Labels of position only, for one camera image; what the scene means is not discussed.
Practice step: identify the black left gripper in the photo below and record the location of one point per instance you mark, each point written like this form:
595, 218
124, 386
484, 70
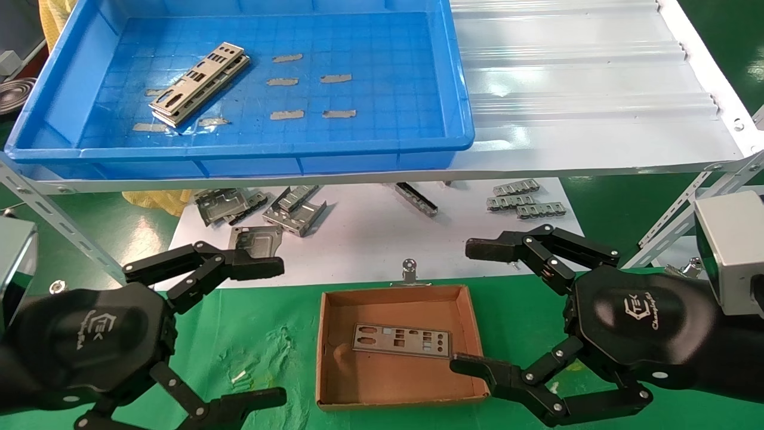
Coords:
89, 346

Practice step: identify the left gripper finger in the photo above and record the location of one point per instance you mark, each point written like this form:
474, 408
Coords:
256, 267

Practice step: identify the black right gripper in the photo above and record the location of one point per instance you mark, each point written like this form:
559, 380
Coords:
644, 322

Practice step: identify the silver metal I/O shield plate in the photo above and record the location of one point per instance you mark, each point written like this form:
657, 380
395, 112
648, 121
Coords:
380, 343
240, 63

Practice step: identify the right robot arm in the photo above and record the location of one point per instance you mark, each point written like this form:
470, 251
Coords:
743, 358

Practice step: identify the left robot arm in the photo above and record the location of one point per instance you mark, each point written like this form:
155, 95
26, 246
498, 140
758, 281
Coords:
7, 382

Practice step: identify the shallow brown cardboard box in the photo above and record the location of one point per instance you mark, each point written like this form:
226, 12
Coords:
388, 382

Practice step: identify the blue plastic tray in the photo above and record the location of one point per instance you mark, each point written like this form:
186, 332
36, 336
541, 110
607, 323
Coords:
388, 60

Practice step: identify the small grey box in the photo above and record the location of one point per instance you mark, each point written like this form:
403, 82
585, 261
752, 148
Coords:
7, 63

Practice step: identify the flat grey metal plate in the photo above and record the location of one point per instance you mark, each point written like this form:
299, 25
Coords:
256, 242

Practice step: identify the small white paper scrap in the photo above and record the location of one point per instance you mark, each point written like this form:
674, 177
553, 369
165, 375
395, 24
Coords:
239, 377

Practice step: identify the small notched metal strip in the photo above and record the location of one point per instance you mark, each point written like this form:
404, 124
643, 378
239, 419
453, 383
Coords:
510, 202
516, 189
540, 210

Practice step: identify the yellow plastic bag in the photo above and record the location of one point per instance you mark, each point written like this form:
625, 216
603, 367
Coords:
161, 200

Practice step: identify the white paper sheet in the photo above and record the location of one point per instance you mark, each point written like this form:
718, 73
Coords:
370, 239

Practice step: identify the grey tape patch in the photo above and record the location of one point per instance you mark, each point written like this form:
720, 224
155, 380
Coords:
216, 121

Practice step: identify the metal I/O shield stack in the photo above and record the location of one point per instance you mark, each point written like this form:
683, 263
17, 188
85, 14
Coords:
194, 89

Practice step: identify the white slotted angle brace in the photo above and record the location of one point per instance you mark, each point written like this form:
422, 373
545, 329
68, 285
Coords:
59, 221
674, 210

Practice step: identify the white corrugated metal shelf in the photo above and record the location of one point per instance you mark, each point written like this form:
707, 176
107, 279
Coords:
567, 89

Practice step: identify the silver coiled metal tube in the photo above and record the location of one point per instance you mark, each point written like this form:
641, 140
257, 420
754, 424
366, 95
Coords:
15, 95

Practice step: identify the yellow woven sack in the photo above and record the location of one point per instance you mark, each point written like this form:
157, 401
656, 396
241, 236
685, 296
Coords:
54, 18

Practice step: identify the large folded metal bracket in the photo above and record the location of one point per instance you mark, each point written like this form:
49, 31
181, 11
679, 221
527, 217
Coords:
298, 221

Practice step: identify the grey stamped metal bracket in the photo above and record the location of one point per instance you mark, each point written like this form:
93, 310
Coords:
218, 206
258, 200

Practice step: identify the small folded metal bracket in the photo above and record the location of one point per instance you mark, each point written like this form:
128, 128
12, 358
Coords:
295, 196

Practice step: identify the long narrow metal rail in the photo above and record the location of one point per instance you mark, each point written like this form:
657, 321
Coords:
418, 200

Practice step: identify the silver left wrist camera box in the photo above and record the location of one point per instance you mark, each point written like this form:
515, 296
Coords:
15, 269

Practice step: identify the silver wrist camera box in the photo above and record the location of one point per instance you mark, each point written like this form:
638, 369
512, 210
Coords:
731, 251
15, 269

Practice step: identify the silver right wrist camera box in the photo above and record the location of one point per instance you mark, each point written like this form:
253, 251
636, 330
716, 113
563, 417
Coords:
731, 251

